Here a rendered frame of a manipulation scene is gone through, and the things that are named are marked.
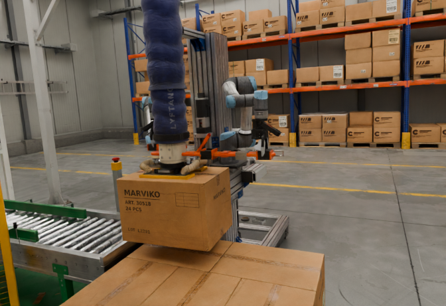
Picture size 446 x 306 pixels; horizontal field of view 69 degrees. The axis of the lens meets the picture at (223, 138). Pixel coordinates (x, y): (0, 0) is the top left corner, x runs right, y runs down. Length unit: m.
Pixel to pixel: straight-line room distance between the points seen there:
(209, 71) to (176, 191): 1.09
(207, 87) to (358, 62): 6.54
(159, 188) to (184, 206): 0.18
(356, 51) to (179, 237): 7.49
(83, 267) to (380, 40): 7.90
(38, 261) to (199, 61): 1.84
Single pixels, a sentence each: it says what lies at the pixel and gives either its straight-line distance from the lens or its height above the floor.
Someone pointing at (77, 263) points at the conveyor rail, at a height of 0.53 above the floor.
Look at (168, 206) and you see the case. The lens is 1.95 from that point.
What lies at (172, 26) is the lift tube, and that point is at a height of 1.95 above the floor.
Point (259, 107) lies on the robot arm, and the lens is 1.78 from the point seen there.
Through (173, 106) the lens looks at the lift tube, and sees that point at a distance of 1.96.
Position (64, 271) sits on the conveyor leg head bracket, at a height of 0.45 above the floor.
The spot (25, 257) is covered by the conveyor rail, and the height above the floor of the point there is 0.50.
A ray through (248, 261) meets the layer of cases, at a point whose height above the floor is 0.54.
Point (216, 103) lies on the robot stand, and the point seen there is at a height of 1.48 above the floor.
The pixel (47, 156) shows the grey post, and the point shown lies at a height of 0.77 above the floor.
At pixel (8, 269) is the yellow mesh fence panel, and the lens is 2.80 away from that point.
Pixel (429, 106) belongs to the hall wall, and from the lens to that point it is 10.17.
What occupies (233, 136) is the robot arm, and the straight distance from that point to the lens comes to 2.37.
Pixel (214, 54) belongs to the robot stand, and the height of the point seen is 1.86.
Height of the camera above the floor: 1.55
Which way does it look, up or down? 8 degrees down
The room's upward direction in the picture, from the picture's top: 3 degrees counter-clockwise
